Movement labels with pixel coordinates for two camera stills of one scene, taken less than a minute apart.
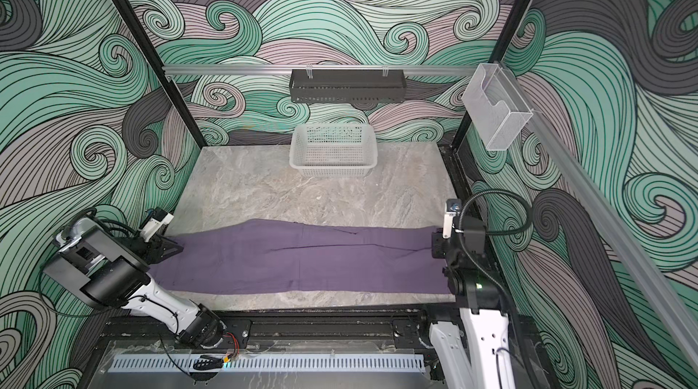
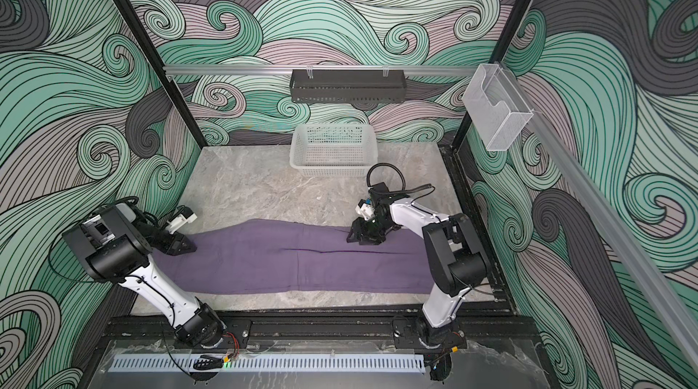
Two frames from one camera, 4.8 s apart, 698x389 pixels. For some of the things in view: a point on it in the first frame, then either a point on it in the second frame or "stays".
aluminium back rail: [322, 68] stays
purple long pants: [287, 255] stays
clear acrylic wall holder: [496, 106] stays
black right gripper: [437, 243] → [360, 225]
